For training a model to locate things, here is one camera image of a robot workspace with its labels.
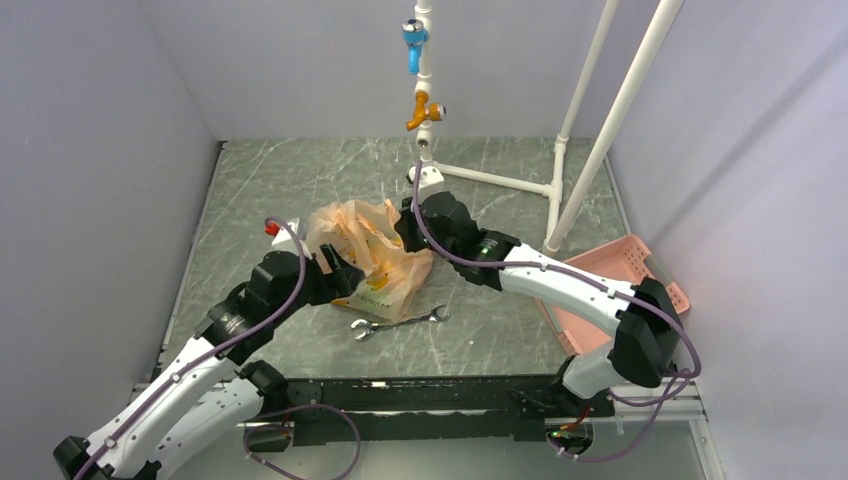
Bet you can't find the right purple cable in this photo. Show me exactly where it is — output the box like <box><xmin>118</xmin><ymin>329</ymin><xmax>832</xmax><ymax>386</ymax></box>
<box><xmin>410</xmin><ymin>160</ymin><xmax>702</xmax><ymax>464</ymax></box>

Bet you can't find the orange banana-print plastic bag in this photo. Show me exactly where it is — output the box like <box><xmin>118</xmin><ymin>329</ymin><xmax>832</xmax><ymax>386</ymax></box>
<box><xmin>306</xmin><ymin>199</ymin><xmax>433</xmax><ymax>324</ymax></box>

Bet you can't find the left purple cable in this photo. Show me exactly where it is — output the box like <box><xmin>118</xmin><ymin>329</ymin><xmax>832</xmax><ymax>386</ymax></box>
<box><xmin>71</xmin><ymin>216</ymin><xmax>307</xmax><ymax>480</ymax></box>

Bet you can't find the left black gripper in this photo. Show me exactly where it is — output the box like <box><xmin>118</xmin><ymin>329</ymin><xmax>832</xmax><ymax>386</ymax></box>
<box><xmin>272</xmin><ymin>241</ymin><xmax>364</xmax><ymax>324</ymax></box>

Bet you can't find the silver open-end wrench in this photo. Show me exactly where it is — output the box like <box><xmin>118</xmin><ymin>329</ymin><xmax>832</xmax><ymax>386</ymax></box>
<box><xmin>350</xmin><ymin>304</ymin><xmax>450</xmax><ymax>341</ymax></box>

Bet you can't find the pink plastic basket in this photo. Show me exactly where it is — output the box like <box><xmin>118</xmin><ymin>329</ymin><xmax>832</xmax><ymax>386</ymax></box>
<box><xmin>533</xmin><ymin>233</ymin><xmax>692</xmax><ymax>357</ymax></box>

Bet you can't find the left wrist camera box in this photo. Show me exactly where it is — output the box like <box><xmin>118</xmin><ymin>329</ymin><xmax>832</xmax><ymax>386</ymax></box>
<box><xmin>265</xmin><ymin>218</ymin><xmax>312</xmax><ymax>259</ymax></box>

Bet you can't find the white PVC pipe frame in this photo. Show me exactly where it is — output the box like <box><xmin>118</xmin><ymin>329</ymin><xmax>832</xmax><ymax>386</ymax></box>
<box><xmin>411</xmin><ymin>1</ymin><xmax>681</xmax><ymax>254</ymax></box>

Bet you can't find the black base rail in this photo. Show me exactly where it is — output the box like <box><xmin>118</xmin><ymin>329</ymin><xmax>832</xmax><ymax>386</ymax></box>
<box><xmin>250</xmin><ymin>374</ymin><xmax>615</xmax><ymax>446</ymax></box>

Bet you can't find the blue tap valve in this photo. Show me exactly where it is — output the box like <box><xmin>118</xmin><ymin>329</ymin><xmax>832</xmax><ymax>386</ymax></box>
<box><xmin>402</xmin><ymin>18</ymin><xmax>429</xmax><ymax>75</ymax></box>

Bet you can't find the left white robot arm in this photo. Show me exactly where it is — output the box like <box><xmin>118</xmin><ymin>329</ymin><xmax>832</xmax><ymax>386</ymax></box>
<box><xmin>53</xmin><ymin>245</ymin><xmax>365</xmax><ymax>479</ymax></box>

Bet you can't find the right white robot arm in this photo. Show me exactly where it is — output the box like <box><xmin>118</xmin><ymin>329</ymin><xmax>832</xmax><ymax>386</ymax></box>
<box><xmin>395</xmin><ymin>192</ymin><xmax>683</xmax><ymax>415</ymax></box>

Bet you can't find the orange tap valve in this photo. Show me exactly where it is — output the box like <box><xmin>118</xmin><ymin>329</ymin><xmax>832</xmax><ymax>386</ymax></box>
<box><xmin>405</xmin><ymin>90</ymin><xmax>446</xmax><ymax>131</ymax></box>

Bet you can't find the purple cable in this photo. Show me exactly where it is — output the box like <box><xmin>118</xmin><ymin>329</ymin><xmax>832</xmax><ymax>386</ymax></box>
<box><xmin>410</xmin><ymin>160</ymin><xmax>702</xmax><ymax>464</ymax></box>
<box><xmin>71</xmin><ymin>216</ymin><xmax>307</xmax><ymax>480</ymax></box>

